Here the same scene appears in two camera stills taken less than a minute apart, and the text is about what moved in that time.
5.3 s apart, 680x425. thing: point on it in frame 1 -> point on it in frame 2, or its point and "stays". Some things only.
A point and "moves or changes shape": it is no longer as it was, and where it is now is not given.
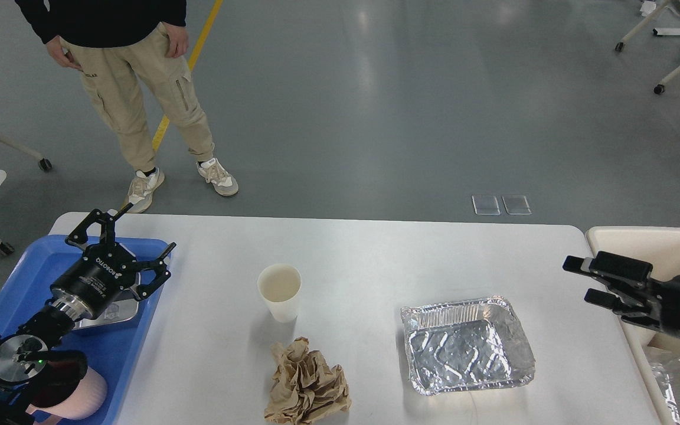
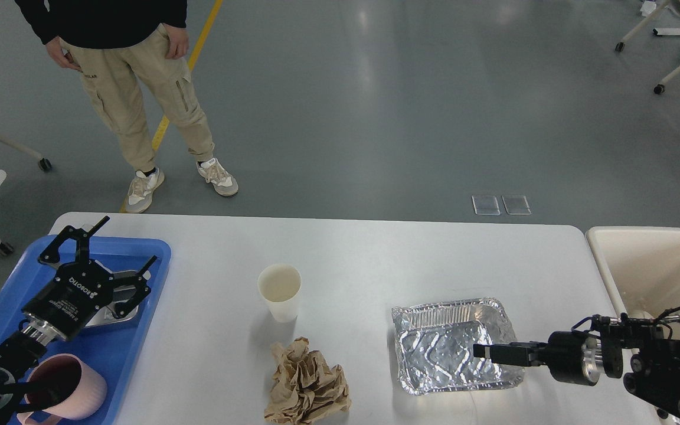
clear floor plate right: (516, 205) stays
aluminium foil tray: (466, 345) moves or changes shape
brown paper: (305, 388) stays
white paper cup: (280, 284) stays
